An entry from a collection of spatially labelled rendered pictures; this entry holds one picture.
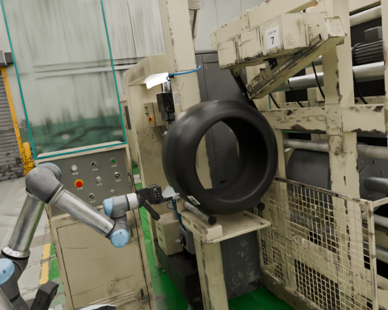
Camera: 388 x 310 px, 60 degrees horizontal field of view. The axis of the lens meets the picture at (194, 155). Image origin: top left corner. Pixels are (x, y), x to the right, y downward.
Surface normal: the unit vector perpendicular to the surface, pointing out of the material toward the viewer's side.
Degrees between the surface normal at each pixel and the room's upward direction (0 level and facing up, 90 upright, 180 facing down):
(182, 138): 67
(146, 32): 90
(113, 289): 90
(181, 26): 90
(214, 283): 90
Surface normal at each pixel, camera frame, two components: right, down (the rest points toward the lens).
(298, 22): 0.37, 0.10
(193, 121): -0.25, -0.41
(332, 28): 0.31, -0.21
